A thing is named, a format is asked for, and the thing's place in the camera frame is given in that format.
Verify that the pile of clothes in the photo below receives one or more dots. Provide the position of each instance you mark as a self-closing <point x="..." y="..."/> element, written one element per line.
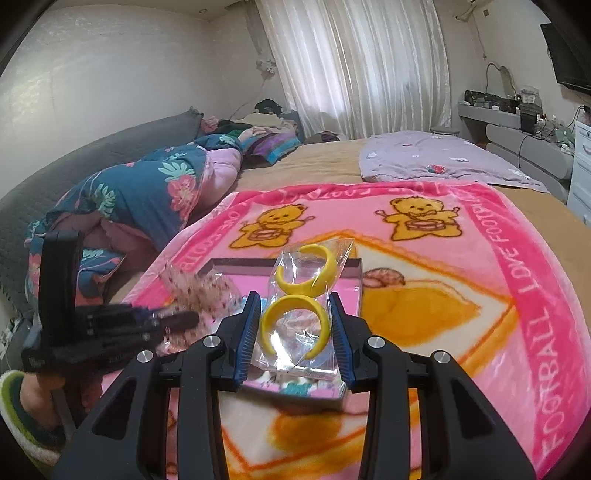
<point x="263" y="117"/>

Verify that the purple striped pillow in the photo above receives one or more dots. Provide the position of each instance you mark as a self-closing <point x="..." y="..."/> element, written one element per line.
<point x="272" y="145"/>

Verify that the clear dotted plastic bag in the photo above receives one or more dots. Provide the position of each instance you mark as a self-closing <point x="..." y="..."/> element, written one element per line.
<point x="207" y="290"/>

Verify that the lilac blanket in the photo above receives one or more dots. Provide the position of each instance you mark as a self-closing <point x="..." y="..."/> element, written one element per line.
<point x="438" y="157"/>

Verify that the person's left forearm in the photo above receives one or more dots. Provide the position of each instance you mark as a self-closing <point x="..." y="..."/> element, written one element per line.
<point x="14" y="415"/>

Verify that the white drawer cabinet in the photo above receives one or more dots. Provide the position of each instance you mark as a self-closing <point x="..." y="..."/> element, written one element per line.
<point x="581" y="170"/>

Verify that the grey desk with electronics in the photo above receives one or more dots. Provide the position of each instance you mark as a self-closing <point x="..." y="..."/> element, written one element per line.
<point x="508" y="138"/>

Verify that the beige bed sheet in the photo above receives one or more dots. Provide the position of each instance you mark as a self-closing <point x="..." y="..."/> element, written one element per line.
<point x="318" y="161"/>

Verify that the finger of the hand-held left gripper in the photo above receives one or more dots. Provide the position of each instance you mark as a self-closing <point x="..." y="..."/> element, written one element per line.
<point x="147" y="318"/>
<point x="129" y="337"/>

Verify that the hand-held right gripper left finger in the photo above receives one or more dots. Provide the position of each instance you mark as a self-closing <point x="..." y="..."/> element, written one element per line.
<point x="247" y="341"/>

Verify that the pink cardboard box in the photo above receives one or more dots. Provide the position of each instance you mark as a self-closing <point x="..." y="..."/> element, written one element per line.
<point x="351" y="295"/>

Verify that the white curtain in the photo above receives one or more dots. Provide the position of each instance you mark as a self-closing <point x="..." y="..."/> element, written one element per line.
<point x="360" y="60"/>

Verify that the pink printed bear blanket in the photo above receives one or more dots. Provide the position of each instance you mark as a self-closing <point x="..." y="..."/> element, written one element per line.
<point x="461" y="277"/>

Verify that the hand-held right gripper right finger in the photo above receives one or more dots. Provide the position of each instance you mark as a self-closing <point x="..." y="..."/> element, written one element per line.
<point x="344" y="341"/>

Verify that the black television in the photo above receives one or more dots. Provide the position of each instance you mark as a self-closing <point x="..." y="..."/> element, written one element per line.
<point x="568" y="55"/>

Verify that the clear bag of yellow bangles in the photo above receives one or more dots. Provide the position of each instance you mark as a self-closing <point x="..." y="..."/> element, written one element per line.
<point x="295" y="286"/>

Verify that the blue floral quilt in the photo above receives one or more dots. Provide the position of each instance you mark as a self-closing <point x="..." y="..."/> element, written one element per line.
<point x="138" y="194"/>

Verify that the person's left hand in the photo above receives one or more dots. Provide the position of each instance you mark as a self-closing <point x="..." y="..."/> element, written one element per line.
<point x="37" y="397"/>

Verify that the black electronic devices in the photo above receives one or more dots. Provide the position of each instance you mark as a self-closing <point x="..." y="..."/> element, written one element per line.
<point x="526" y="115"/>

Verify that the grey headboard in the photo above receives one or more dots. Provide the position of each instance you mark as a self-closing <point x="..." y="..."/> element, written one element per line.
<point x="69" y="166"/>

